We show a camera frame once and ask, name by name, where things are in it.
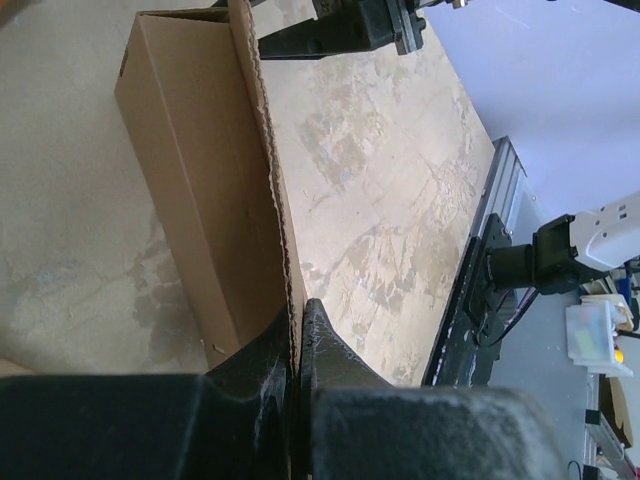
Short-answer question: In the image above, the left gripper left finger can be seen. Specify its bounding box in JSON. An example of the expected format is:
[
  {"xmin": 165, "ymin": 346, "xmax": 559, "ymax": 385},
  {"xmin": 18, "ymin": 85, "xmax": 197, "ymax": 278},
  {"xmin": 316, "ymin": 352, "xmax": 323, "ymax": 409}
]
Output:
[{"xmin": 1, "ymin": 313, "xmax": 290, "ymax": 479}]

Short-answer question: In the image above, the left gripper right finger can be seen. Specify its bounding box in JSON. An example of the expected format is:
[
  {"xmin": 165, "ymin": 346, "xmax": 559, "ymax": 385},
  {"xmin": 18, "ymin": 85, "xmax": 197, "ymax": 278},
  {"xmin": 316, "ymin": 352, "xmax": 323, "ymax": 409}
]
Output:
[{"xmin": 295, "ymin": 298, "xmax": 568, "ymax": 479}]

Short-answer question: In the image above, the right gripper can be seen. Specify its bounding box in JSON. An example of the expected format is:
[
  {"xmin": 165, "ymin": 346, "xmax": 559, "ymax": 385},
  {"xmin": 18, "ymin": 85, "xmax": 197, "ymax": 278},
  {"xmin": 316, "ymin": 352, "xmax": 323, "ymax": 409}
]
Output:
[{"xmin": 259, "ymin": 0, "xmax": 468, "ymax": 60}]

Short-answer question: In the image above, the cardboard box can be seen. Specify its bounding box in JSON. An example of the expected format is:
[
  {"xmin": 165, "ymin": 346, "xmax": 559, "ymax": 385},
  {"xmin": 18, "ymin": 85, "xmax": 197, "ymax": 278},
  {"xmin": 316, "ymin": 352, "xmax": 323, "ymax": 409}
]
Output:
[{"xmin": 115, "ymin": 1, "xmax": 306, "ymax": 366}]

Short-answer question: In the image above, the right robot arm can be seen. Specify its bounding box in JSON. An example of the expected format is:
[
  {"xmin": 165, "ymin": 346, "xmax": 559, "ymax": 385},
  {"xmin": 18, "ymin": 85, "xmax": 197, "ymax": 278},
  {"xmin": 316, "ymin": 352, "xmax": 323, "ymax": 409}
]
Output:
[{"xmin": 259, "ymin": 1, "xmax": 639, "ymax": 295}]

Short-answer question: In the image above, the clear plastic storage bin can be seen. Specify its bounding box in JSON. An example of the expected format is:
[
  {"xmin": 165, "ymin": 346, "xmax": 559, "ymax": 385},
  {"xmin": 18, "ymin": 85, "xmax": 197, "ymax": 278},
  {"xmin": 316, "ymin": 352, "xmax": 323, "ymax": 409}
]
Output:
[{"xmin": 565, "ymin": 294, "xmax": 634, "ymax": 377}]

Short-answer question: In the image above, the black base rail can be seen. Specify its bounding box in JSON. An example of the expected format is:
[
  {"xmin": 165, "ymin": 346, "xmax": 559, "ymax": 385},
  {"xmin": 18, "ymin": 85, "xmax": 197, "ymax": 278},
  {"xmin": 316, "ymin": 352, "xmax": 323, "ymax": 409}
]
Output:
[{"xmin": 421, "ymin": 213, "xmax": 511, "ymax": 387}]

